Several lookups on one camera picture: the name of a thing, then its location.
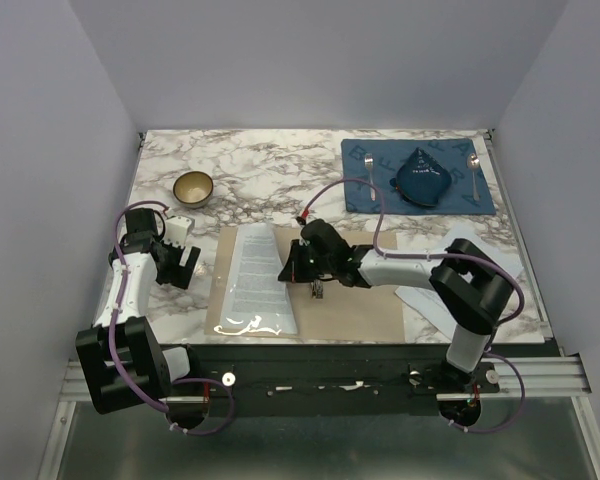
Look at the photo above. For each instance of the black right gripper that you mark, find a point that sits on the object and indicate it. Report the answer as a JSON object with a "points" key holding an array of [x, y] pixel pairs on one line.
{"points": [[292, 271]]}

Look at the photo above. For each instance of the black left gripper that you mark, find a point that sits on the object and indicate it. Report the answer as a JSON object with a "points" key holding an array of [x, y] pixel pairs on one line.
{"points": [[179, 275]]}

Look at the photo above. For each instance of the beige paper folder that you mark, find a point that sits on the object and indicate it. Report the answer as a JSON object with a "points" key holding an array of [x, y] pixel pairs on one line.
{"points": [[344, 314]]}

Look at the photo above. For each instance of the printed white paper sheet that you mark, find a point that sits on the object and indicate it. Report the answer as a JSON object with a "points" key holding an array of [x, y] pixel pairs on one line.
{"points": [[255, 302]]}

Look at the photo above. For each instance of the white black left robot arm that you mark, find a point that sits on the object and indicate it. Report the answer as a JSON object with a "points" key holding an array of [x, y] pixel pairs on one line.
{"points": [[123, 363]]}

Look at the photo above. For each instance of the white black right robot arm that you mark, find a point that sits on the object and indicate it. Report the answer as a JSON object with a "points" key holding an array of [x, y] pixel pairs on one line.
{"points": [[376, 267]]}

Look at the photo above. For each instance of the beige ceramic bowl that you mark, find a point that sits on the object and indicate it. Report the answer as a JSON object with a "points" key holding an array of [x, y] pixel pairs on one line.
{"points": [[193, 189]]}

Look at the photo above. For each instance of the silver fork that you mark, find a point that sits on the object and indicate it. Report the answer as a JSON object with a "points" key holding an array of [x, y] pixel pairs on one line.
{"points": [[369, 165]]}

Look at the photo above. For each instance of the blue cloth placemat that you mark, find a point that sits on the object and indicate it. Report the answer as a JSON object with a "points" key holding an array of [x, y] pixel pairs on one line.
{"points": [[389, 155]]}

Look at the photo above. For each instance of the dark blue ceramic dish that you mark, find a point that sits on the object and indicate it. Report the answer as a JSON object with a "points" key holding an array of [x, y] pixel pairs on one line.
{"points": [[421, 180]]}

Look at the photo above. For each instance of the silver spoon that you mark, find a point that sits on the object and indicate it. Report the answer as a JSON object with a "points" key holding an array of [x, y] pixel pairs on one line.
{"points": [[473, 164]]}

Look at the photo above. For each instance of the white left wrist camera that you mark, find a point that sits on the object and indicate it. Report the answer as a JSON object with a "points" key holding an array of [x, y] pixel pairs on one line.
{"points": [[177, 230]]}

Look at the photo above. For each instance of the black mounting base rail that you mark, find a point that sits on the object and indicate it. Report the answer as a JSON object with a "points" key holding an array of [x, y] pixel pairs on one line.
{"points": [[322, 380]]}

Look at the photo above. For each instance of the aluminium frame rail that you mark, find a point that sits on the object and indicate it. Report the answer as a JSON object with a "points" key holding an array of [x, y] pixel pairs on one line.
{"points": [[542, 377]]}

